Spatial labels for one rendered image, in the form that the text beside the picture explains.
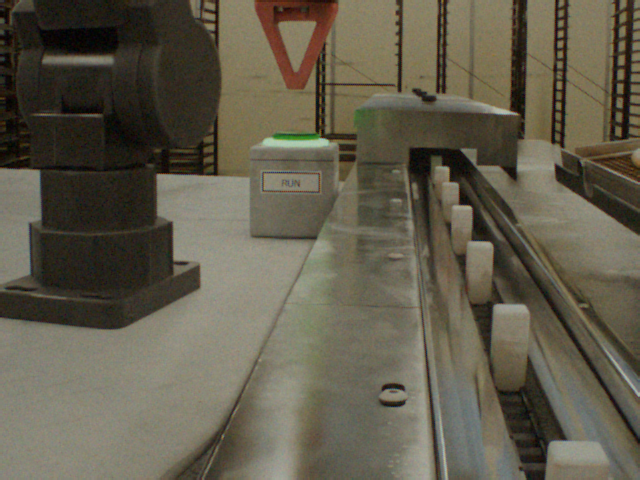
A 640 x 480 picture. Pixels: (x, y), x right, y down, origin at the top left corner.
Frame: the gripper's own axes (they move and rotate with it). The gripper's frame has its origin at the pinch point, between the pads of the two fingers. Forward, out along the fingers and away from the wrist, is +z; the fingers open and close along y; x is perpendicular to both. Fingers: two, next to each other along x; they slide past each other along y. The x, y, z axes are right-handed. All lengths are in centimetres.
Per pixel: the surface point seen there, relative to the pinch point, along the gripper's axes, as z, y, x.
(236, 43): -31, -676, -123
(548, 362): 10.4, 46.0, 14.8
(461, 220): 9.0, 18.2, 13.1
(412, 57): -22, -676, 18
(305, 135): 4.7, 1.3, 1.0
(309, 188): 8.9, 3.2, 1.6
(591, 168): 5.6, 14.4, 22.5
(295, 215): 11.2, 3.1, 0.5
